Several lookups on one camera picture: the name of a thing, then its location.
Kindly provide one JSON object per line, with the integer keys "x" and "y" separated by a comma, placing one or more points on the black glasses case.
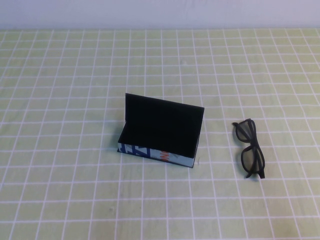
{"x": 162, "y": 125}

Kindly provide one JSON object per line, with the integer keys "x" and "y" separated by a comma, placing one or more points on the black framed glasses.
{"x": 255, "y": 145}

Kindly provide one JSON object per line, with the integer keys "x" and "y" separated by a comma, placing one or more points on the green white-grid tablecloth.
{"x": 75, "y": 200}

